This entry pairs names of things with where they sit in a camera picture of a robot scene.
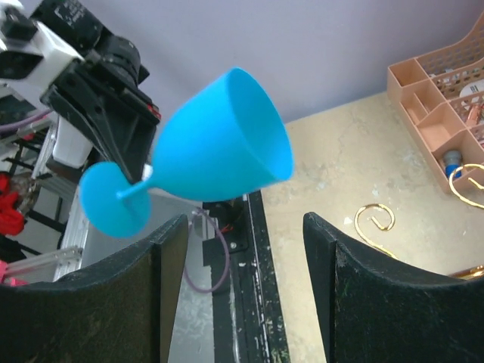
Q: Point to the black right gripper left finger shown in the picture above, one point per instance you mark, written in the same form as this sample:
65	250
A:
120	309

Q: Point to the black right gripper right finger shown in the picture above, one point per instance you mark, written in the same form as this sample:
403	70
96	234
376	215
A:
373	308

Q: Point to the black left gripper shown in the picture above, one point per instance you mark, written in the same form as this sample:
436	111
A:
100	97

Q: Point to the blue wine glass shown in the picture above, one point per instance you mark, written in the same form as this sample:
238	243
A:
227	141

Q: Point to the gold black wine glass rack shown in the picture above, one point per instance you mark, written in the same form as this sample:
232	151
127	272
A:
438	230

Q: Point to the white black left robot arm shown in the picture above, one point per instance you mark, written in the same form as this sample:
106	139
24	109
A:
74	23

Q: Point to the grey blue cylinder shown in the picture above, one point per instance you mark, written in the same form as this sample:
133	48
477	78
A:
452	159

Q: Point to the peach plastic file organizer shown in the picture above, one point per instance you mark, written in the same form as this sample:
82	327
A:
439	96

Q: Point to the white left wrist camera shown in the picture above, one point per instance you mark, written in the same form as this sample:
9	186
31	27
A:
32	54

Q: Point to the aluminium table frame rail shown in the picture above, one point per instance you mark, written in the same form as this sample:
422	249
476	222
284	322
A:
248	323

